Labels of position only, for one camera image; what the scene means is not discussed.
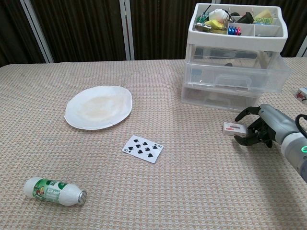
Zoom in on white plastic drawer unit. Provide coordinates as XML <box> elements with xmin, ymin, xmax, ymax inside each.
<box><xmin>181</xmin><ymin>2</ymin><xmax>288</xmax><ymax>113</ymax></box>

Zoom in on dark pleated curtain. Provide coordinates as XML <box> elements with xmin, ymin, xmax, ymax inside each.
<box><xmin>0</xmin><ymin>0</ymin><xmax>307</xmax><ymax>68</ymax></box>

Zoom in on grey metal frame post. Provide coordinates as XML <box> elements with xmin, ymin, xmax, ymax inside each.
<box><xmin>297</xmin><ymin>35</ymin><xmax>307</xmax><ymax>58</ymax></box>
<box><xmin>119</xmin><ymin>0</ymin><xmax>135</xmax><ymax>60</ymax></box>
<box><xmin>23</xmin><ymin>0</ymin><xmax>55</xmax><ymax>63</ymax></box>

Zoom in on green printed packet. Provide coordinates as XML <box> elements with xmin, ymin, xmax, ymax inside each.
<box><xmin>196</xmin><ymin>12</ymin><xmax>208</xmax><ymax>24</ymax></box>

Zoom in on clear plastic drawer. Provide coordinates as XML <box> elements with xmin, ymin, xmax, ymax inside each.
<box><xmin>185</xmin><ymin>45</ymin><xmax>293</xmax><ymax>94</ymax></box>
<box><xmin>181</xmin><ymin>83</ymin><xmax>261</xmax><ymax>113</ymax></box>

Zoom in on yellow sponge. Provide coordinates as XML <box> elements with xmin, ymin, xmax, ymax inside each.
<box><xmin>254</xmin><ymin>9</ymin><xmax>273</xmax><ymax>18</ymax></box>

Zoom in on shiny metal tin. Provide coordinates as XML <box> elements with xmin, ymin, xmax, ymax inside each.
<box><xmin>194</xmin><ymin>23</ymin><xmax>213</xmax><ymax>32</ymax></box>

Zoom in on beige woven tablecloth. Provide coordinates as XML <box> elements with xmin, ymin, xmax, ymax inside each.
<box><xmin>0</xmin><ymin>57</ymin><xmax>307</xmax><ymax>230</ymax></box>

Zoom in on white paper plate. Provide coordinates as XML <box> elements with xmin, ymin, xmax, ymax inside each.
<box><xmin>64</xmin><ymin>85</ymin><xmax>133</xmax><ymax>131</ymax></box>

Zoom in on white bottle with green label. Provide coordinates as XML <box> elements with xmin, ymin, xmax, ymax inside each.
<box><xmin>23</xmin><ymin>176</ymin><xmax>87</xmax><ymax>207</ymax></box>

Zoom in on white round case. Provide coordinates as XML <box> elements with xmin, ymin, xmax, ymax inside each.
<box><xmin>208</xmin><ymin>8</ymin><xmax>228</xmax><ymax>20</ymax></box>

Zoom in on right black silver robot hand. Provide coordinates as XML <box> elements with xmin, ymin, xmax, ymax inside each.
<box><xmin>234</xmin><ymin>103</ymin><xmax>298</xmax><ymax>148</ymax></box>

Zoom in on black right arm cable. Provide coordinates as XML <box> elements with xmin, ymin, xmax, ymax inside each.
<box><xmin>295</xmin><ymin>114</ymin><xmax>307</xmax><ymax>139</ymax></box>

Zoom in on blue red plastic pieces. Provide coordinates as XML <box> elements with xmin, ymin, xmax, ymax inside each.
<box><xmin>227</xmin><ymin>25</ymin><xmax>242</xmax><ymax>35</ymax></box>

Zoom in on small red white card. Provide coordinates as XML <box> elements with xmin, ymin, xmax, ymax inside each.
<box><xmin>223</xmin><ymin>122</ymin><xmax>247</xmax><ymax>138</ymax></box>

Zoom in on black plastic object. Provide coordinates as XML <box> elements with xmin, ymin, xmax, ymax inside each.
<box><xmin>238</xmin><ymin>11</ymin><xmax>254</xmax><ymax>23</ymax></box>

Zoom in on small white box red print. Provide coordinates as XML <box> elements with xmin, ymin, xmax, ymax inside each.
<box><xmin>295</xmin><ymin>87</ymin><xmax>307</xmax><ymax>104</ymax></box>

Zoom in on yellow toy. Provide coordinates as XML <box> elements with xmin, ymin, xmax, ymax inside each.
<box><xmin>205</xmin><ymin>19</ymin><xmax>225</xmax><ymax>30</ymax></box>

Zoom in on green printed sachet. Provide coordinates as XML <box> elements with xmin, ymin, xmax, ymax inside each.
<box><xmin>254</xmin><ymin>15</ymin><xmax>274</xmax><ymax>25</ymax></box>

